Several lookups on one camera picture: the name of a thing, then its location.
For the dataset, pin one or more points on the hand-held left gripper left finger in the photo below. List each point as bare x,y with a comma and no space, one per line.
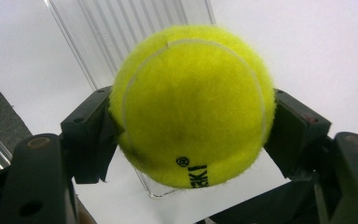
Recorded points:
87,133

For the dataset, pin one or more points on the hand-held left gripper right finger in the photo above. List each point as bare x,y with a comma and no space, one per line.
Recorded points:
295,133

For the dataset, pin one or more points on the yellow tennis ball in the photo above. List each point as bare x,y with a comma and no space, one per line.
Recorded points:
195,109

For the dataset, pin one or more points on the clear plastic tray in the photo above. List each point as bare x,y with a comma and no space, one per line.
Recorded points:
121,31

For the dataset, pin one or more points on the white foam board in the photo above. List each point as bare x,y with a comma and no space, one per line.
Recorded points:
307,56

